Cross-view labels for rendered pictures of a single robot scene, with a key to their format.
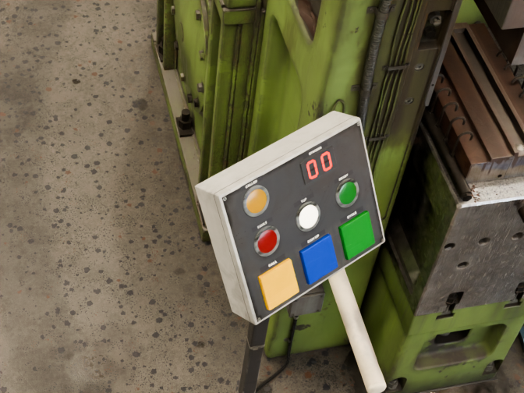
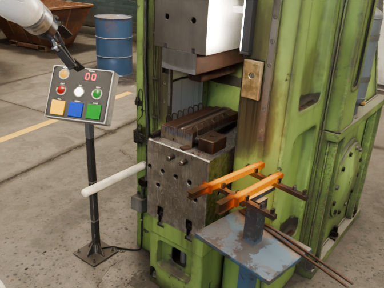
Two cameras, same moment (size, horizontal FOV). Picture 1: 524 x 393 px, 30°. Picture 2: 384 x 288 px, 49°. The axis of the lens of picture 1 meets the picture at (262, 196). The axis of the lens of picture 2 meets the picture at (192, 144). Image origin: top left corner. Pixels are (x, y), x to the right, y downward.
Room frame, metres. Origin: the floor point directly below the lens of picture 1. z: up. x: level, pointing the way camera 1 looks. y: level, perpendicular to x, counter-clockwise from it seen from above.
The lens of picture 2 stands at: (0.52, -2.17, 1.74)
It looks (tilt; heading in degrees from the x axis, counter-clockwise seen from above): 24 degrees down; 57
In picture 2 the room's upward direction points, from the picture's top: 3 degrees clockwise
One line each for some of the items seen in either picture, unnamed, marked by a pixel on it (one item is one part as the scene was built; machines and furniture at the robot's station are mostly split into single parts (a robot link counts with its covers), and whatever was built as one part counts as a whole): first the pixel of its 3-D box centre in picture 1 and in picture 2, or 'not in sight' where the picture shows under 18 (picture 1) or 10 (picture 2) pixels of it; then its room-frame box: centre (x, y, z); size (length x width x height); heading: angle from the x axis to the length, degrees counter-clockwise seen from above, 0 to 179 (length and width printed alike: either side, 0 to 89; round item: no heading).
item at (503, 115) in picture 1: (488, 86); (205, 118); (1.68, -0.48, 0.99); 0.42 x 0.05 x 0.01; 21
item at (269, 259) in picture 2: not in sight; (252, 242); (1.55, -1.08, 0.66); 0.40 x 0.30 x 0.02; 102
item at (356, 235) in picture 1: (355, 234); (94, 112); (1.19, -0.19, 1.01); 0.07 x 0.05 x 0.07; 136
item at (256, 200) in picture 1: (256, 200); (64, 74); (1.10, 0.01, 1.16); 0.05 x 0.03 x 0.04; 111
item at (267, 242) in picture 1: (267, 241); (61, 90); (1.07, -0.02, 1.09); 0.05 x 0.03 x 0.04; 111
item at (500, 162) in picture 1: (474, 97); (201, 123); (1.67, -0.45, 0.96); 0.42 x 0.20 x 0.09; 21
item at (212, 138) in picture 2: not in sight; (212, 142); (1.60, -0.67, 0.95); 0.12 x 0.08 x 0.06; 21
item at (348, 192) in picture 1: (347, 192); (96, 94); (1.22, -0.16, 1.09); 0.05 x 0.03 x 0.04; 111
